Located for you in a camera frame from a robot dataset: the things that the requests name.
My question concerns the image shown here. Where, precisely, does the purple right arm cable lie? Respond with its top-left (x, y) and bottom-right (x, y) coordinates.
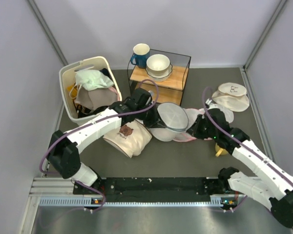
top-left (202, 86), bottom-right (293, 212)

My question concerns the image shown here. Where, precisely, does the blue ceramic mug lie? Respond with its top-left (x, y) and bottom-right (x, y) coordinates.
top-left (130, 43), bottom-right (150, 69)

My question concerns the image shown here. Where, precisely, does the pink trimmed mesh laundry bag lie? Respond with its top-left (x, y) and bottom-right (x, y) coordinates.
top-left (173, 104), bottom-right (234, 142)

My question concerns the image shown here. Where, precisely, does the cream ceramic bowl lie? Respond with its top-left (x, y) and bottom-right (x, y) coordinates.
top-left (146, 54), bottom-right (170, 72)

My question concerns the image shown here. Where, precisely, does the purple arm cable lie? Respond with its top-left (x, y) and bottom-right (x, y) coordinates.
top-left (202, 86), bottom-right (293, 212)
top-left (40, 79), bottom-right (159, 212)

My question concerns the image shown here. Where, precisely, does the cream plastic laundry basket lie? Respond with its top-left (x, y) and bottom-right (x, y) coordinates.
top-left (59, 56), bottom-right (122, 126)

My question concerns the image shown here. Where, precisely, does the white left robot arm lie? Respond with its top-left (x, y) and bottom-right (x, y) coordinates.
top-left (45, 88), bottom-right (166, 193)

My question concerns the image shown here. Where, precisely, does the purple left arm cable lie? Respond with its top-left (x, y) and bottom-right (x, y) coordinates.
top-left (40, 79), bottom-right (159, 212)

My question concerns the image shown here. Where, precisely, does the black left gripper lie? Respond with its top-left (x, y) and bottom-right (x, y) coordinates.
top-left (135, 101), bottom-right (166, 128)

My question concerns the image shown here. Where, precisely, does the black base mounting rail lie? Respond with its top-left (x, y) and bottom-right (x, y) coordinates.
top-left (73, 177), bottom-right (248, 202)

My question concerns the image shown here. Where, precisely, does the black wire wooden shelf rack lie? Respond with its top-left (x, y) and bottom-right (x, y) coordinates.
top-left (127, 49), bottom-right (191, 105)

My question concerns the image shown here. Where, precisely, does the blue zipper white mesh bag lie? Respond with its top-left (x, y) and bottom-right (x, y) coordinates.
top-left (149, 102), bottom-right (188, 142)

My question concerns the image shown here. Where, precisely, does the pile of clothes in basket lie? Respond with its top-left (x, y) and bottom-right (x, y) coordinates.
top-left (67, 68), bottom-right (121, 118)

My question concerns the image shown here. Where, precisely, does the white scalloped plate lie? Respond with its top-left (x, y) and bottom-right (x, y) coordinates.
top-left (146, 64), bottom-right (173, 82)

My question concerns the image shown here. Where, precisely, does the yellow ceramic mug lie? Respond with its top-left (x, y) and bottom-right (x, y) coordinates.
top-left (215, 144), bottom-right (228, 157)

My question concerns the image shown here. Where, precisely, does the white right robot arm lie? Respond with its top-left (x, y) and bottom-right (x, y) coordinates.
top-left (188, 99), bottom-right (293, 228)

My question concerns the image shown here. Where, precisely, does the grey slotted cable duct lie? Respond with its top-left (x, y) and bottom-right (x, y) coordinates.
top-left (40, 197), bottom-right (237, 207)

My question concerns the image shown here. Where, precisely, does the bear print cream bag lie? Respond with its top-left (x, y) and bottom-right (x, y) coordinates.
top-left (103, 120), bottom-right (152, 158)

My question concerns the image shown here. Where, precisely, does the beige trimmed cream mesh bag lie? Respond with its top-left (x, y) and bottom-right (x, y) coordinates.
top-left (211, 82), bottom-right (250, 112)

